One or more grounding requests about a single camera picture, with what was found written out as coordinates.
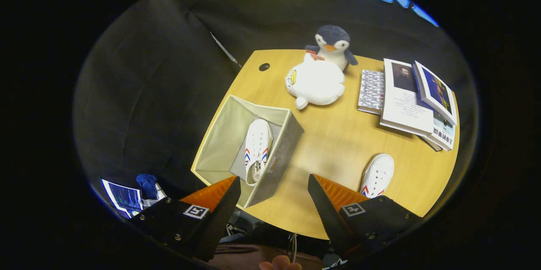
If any white portrait cover book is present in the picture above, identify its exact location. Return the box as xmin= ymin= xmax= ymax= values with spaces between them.
xmin=380 ymin=58 xmax=436 ymax=136

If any grey patterned book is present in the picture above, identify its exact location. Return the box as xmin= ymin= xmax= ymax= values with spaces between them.
xmin=358 ymin=69 xmax=386 ymax=115

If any white book under stack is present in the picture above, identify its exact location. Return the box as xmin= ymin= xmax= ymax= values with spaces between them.
xmin=418 ymin=109 xmax=456 ymax=152

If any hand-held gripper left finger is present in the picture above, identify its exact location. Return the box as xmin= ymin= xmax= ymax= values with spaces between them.
xmin=130 ymin=176 xmax=241 ymax=262

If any white duck plush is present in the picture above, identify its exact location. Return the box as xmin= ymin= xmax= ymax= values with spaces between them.
xmin=285 ymin=52 xmax=346 ymax=110

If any dark blue penguin plush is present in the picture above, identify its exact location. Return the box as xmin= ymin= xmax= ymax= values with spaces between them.
xmin=305 ymin=25 xmax=359 ymax=72

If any blue cloth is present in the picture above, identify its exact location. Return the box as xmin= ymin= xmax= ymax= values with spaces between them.
xmin=135 ymin=173 xmax=158 ymax=199

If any blue cover book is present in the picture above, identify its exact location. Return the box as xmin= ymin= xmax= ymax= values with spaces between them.
xmin=412 ymin=60 xmax=458 ymax=126

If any white canvas shoe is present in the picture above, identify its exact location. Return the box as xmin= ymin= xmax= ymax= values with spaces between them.
xmin=359 ymin=153 xmax=395 ymax=199
xmin=244 ymin=119 xmax=274 ymax=187

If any grey fabric storage box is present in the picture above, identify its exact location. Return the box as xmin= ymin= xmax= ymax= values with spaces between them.
xmin=191 ymin=94 xmax=305 ymax=209

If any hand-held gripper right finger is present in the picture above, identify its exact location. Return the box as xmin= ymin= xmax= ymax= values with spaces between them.
xmin=308 ymin=174 xmax=423 ymax=262

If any computer monitor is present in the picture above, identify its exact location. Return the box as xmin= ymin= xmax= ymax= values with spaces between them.
xmin=101 ymin=178 xmax=143 ymax=219

